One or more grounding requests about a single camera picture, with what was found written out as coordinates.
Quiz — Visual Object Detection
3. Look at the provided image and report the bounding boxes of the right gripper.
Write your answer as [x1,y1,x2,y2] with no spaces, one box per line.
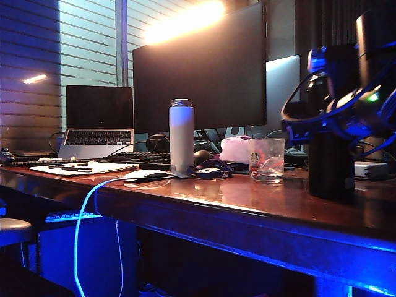
[281,83,396,144]

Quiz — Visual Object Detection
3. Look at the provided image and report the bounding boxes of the black thermos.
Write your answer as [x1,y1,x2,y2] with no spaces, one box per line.
[308,71,356,200]

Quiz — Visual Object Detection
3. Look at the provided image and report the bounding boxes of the glass cup with logo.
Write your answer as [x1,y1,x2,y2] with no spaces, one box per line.
[247,137,285,184]

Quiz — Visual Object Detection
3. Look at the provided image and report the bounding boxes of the white thermos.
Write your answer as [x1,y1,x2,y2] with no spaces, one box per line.
[168,98,196,178]

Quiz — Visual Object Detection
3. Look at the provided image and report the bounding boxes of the silver screen back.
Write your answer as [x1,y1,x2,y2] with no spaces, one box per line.
[265,54,301,140]

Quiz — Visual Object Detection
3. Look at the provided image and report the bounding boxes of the silver monitor stand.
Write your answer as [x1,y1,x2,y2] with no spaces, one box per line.
[223,126,246,140]

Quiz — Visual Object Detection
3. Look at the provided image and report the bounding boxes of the pink plush cloth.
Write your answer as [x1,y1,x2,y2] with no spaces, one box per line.
[219,135,252,165]

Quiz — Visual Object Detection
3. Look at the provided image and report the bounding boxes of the white power adapter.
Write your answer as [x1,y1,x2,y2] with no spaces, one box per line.
[354,161,389,179]

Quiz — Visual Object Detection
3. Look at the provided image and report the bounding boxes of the large black monitor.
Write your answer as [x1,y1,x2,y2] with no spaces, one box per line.
[132,2,267,134]

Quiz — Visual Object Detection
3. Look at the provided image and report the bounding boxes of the black computer mouse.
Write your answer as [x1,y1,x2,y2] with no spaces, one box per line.
[194,150,214,168]

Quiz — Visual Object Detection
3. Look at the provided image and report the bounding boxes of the black headphones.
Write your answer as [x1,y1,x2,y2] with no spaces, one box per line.
[145,134,171,153]

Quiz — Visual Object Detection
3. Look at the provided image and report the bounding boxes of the black keyboard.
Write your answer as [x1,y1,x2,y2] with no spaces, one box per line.
[97,151,171,170]

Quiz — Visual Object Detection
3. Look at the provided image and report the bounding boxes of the white computer mouse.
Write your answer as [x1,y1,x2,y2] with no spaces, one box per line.
[123,169,175,183]

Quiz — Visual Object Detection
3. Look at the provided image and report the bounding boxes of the silver laptop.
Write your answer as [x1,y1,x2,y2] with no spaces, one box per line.
[57,85,135,160]

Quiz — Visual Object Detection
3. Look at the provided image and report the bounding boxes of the white notepad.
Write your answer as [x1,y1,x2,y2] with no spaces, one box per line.
[29,161,139,177]

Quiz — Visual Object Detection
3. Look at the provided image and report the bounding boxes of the keyboard under desk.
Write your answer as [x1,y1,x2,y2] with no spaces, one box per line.
[45,210,104,223]

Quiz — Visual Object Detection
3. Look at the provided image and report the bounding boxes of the under-desk cabinet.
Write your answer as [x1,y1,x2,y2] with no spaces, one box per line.
[38,216,139,297]

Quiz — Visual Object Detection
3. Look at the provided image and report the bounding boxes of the black knob device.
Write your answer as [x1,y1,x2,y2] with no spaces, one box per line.
[0,147,16,166]

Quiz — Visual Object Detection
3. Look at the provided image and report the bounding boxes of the round stool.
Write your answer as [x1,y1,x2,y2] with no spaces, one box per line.
[0,218,33,269]

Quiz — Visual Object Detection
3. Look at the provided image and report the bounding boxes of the blue lanyard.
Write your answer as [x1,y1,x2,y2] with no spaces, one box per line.
[188,159,234,180]

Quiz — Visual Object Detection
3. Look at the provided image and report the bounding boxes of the thin white cable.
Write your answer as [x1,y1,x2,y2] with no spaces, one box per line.
[115,219,124,297]

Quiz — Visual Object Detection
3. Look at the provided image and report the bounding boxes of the glowing white cable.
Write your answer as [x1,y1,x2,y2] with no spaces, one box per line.
[73,176,127,297]

